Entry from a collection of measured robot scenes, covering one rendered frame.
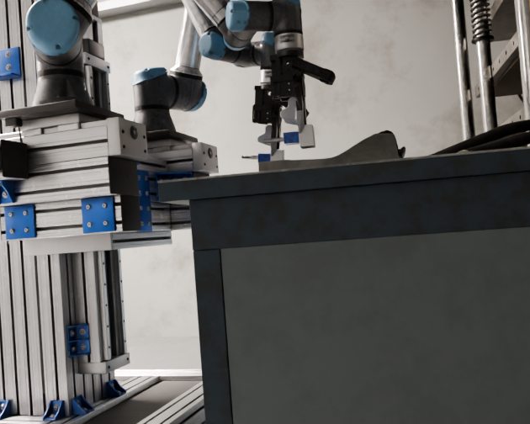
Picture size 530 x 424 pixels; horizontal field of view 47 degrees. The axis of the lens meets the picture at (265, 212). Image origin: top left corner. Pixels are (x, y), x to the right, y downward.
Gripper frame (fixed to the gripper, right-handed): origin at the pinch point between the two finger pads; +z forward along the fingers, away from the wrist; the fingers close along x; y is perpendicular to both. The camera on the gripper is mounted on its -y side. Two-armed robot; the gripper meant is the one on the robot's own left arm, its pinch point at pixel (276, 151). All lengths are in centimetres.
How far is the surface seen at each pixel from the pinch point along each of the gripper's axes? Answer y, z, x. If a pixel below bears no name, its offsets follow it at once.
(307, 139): -12.7, -4.5, 31.1
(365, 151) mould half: -27.2, -1.6, 19.0
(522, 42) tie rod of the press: -68, -33, 2
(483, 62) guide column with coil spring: -71, -37, -73
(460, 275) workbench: -44, 17, 83
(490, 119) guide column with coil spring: -74, -15, -70
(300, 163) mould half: -9.9, 2.3, 19.3
